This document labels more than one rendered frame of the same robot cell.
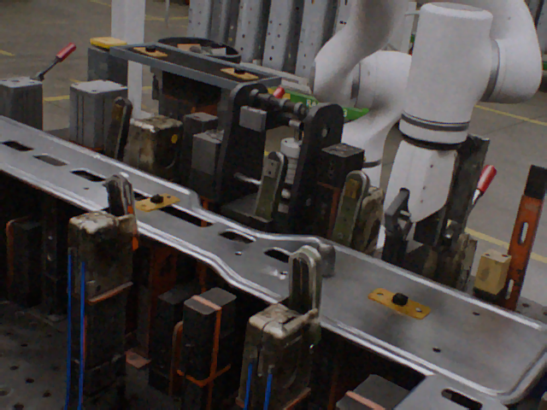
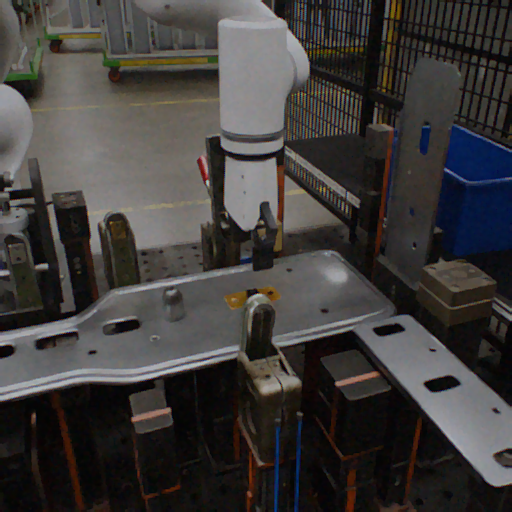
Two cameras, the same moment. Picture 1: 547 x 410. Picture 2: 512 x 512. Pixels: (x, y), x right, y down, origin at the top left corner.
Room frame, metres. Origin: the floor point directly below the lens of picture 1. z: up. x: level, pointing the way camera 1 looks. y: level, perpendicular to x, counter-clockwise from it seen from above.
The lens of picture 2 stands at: (0.49, 0.41, 1.48)
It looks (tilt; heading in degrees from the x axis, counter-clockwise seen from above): 29 degrees down; 306
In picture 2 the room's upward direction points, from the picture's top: straight up
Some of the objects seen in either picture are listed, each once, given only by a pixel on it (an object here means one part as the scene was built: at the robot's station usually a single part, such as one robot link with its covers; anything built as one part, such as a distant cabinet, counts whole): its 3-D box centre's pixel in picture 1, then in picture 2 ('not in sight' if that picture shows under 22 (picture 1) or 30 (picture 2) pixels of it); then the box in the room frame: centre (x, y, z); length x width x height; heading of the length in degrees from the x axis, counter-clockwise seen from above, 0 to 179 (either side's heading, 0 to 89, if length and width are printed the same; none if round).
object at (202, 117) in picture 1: (195, 209); not in sight; (1.41, 0.16, 0.90); 0.05 x 0.05 x 0.40; 56
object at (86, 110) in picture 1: (97, 179); not in sight; (1.50, 0.39, 0.90); 0.13 x 0.10 x 0.41; 146
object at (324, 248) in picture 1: (324, 261); (172, 305); (0.99, -0.08, 1.02); 0.03 x 0.03 x 0.07
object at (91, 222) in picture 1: (99, 318); not in sight; (1.00, 0.25, 0.87); 0.12 x 0.09 x 0.35; 146
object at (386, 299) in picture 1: (399, 300); (252, 294); (0.92, -0.18, 1.01); 0.08 x 0.04 x 0.01; 57
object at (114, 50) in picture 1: (193, 65); not in sight; (1.59, 0.21, 1.16); 0.37 x 0.14 x 0.02; 56
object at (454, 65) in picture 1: (449, 61); (254, 73); (0.92, -0.19, 1.34); 0.09 x 0.08 x 0.13; 97
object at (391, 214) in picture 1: (402, 204); (263, 216); (0.89, -0.16, 1.16); 0.08 x 0.01 x 0.06; 146
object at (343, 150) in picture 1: (326, 258); (87, 305); (1.24, -0.10, 0.91); 0.07 x 0.05 x 0.42; 146
